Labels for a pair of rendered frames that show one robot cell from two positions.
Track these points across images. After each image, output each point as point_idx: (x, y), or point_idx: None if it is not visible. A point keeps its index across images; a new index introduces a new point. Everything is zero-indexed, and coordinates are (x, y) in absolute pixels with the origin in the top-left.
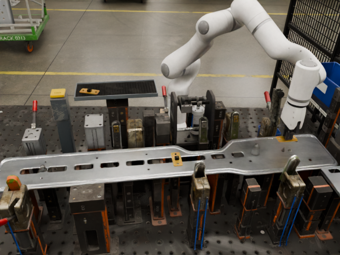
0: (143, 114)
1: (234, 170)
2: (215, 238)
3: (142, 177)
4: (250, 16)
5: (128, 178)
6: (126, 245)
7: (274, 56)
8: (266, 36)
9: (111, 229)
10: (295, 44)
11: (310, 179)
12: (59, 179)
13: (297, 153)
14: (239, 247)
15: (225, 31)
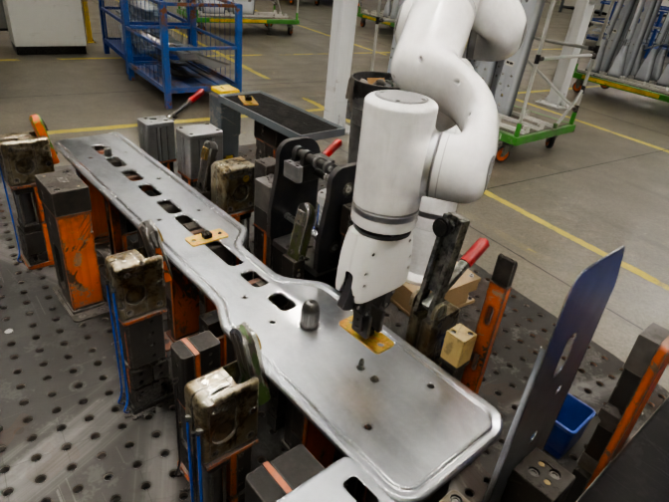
0: (259, 158)
1: (223, 306)
2: (162, 426)
3: (136, 220)
4: None
5: (125, 210)
6: (99, 324)
7: (391, 75)
8: (405, 22)
9: None
10: (448, 57)
11: (294, 449)
12: (93, 167)
13: (374, 396)
14: (156, 471)
15: None
